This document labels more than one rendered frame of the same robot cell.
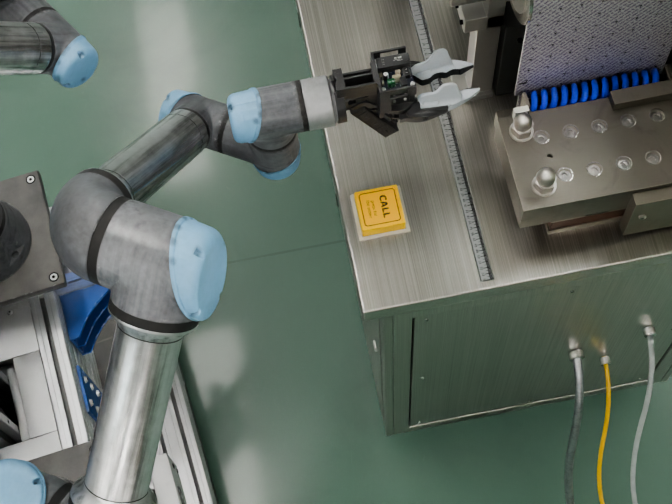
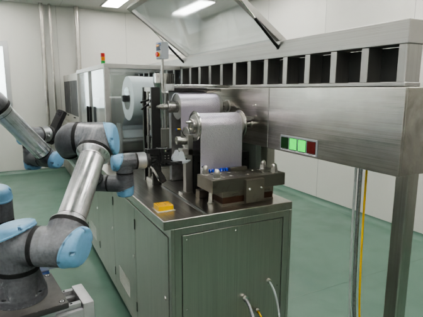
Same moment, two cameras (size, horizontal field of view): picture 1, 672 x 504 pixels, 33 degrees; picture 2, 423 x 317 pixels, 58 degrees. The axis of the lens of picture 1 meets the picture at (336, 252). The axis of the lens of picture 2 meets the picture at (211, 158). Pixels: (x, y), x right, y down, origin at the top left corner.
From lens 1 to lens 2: 1.46 m
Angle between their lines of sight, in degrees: 59
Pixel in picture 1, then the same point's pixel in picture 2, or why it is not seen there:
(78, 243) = (68, 125)
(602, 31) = (221, 144)
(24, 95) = not seen: outside the picture
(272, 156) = (125, 178)
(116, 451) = (75, 190)
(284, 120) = (131, 158)
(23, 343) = not seen: hidden behind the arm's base
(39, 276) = not seen: hidden behind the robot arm
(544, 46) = (206, 148)
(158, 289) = (98, 131)
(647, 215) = (251, 189)
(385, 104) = (162, 156)
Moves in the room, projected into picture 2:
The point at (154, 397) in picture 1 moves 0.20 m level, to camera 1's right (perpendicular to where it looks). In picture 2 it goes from (93, 172) to (153, 167)
